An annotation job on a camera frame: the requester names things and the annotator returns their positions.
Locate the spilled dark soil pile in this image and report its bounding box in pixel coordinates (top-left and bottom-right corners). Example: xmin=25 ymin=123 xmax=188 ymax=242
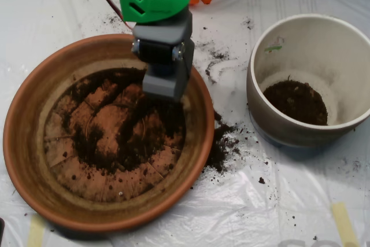
xmin=203 ymin=110 xmax=241 ymax=174

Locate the terracotta plant saucer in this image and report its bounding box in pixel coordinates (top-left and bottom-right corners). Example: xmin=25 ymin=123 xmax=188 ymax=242
xmin=2 ymin=33 xmax=215 ymax=233

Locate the beige masking tape strip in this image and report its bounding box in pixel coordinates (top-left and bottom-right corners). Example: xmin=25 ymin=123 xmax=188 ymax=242
xmin=26 ymin=214 xmax=46 ymax=247
xmin=331 ymin=202 xmax=361 ymax=247

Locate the white plastic cover sheet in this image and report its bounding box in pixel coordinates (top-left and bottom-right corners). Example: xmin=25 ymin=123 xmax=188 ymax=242
xmin=0 ymin=0 xmax=370 ymax=247

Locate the green label sticker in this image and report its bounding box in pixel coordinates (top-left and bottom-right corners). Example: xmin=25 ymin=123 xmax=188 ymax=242
xmin=264 ymin=35 xmax=286 ymax=54

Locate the white ceramic pot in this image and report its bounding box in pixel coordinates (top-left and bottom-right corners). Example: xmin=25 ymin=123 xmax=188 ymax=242
xmin=246 ymin=13 xmax=370 ymax=148

